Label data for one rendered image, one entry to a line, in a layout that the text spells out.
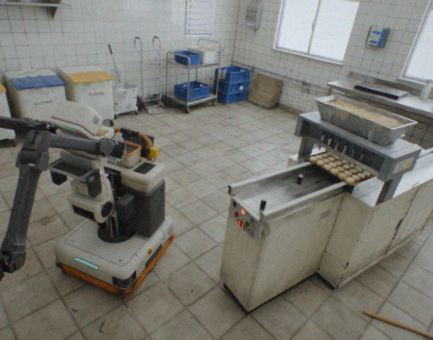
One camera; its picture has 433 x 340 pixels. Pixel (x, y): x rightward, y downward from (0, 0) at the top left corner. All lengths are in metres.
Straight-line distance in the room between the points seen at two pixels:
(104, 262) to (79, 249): 0.22
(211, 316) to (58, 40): 4.05
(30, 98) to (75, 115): 2.65
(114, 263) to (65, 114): 1.02
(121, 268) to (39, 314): 0.59
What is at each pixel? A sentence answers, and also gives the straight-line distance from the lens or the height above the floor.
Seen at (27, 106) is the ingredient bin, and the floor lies 0.48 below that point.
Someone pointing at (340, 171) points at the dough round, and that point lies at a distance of 2.24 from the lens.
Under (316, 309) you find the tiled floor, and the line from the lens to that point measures 2.51.
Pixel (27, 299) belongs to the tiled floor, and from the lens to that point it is 2.55.
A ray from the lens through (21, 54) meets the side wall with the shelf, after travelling 4.91.
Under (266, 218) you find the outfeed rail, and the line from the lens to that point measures 1.67.
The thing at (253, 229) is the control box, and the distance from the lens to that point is 1.76.
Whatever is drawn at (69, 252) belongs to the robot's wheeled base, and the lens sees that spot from 2.38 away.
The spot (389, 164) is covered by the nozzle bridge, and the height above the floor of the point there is 1.14.
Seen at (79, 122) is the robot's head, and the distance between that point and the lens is 1.69.
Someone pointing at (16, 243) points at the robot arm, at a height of 1.06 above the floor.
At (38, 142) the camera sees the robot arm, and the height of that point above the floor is 1.34.
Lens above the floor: 1.88
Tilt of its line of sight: 30 degrees down
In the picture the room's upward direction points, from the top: 6 degrees clockwise
